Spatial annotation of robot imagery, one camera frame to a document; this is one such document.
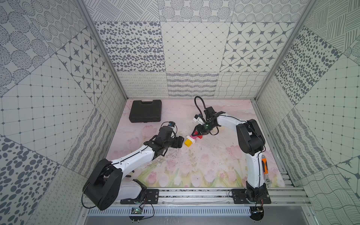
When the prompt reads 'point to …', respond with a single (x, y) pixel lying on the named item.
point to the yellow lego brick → (188, 142)
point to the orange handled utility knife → (265, 168)
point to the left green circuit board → (136, 210)
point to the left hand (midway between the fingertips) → (182, 139)
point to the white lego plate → (193, 142)
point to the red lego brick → (200, 136)
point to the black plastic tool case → (145, 112)
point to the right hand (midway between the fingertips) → (196, 135)
